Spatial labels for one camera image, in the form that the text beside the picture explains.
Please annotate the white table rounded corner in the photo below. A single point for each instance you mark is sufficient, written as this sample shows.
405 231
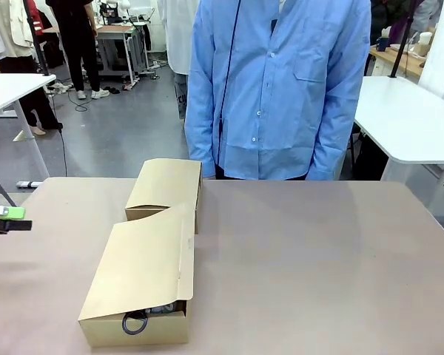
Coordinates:
399 118

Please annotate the person in beige jacket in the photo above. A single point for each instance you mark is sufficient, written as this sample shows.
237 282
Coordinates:
15 29

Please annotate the person in blue shirt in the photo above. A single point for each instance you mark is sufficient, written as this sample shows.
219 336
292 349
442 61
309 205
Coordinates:
274 92

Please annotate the person's left forearm blue sleeve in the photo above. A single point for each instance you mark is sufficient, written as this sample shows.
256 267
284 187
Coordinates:
333 148

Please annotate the person in black clothes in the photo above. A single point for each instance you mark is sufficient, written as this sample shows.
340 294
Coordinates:
74 37

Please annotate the brown cardboard box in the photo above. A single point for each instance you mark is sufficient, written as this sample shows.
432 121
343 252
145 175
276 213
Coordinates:
166 181
140 266

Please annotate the white cylinder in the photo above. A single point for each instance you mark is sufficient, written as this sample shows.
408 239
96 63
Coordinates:
425 40

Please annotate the dark blue cup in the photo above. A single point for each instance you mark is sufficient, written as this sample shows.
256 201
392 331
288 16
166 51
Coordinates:
383 44

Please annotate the white table square corner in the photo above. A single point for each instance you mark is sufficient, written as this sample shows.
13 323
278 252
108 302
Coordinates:
7 88

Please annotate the wooden bench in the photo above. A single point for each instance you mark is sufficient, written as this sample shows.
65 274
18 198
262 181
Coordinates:
410 63

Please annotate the grey metal workbench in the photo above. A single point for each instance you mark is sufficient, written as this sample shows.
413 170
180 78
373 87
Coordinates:
114 37

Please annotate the black stand pole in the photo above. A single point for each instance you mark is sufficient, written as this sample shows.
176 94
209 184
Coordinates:
403 40

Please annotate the person's right forearm blue sleeve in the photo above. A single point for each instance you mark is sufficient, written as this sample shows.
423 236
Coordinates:
200 144

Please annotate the black shoes on floor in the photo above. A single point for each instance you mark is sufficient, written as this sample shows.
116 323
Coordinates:
112 90

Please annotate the light grey pencil case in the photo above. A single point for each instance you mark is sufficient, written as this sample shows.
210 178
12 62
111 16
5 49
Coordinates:
163 308

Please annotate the black tripod pole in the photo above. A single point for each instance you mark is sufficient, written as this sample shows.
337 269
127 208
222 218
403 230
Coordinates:
35 37

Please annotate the white power strip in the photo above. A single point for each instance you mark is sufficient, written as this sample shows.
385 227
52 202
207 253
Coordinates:
27 184

